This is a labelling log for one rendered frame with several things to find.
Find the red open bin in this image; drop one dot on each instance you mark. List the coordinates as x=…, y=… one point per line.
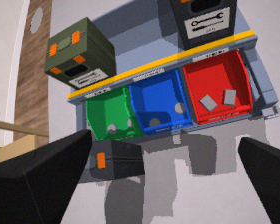
x=213, y=76

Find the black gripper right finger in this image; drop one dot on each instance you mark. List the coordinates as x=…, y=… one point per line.
x=262, y=165

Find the olive green case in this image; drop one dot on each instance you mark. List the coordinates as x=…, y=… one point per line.
x=80, y=56

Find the grey metal bin shelf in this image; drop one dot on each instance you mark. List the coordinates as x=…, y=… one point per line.
x=145, y=31

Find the blue open bin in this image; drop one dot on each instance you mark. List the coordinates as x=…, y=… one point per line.
x=156, y=97

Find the grey block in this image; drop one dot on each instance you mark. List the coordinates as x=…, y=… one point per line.
x=229, y=99
x=208, y=103

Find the yellow flat bar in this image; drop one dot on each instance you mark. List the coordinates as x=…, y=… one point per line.
x=169, y=59

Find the green bin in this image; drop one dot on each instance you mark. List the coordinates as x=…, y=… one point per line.
x=108, y=108

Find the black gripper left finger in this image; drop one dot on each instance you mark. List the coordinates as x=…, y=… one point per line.
x=36, y=187

